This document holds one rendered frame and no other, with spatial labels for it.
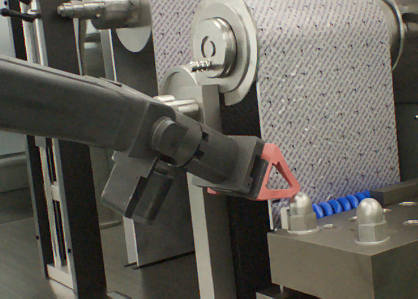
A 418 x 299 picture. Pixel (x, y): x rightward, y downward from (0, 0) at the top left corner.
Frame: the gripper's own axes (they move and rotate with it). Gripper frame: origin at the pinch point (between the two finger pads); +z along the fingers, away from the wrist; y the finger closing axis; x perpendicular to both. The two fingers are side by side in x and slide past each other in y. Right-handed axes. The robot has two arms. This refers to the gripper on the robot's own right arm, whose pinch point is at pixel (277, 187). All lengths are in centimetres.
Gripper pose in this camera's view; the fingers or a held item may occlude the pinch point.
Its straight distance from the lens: 85.4
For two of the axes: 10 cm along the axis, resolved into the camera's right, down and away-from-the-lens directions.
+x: 3.2, -9.3, 1.9
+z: 7.6, 3.7, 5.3
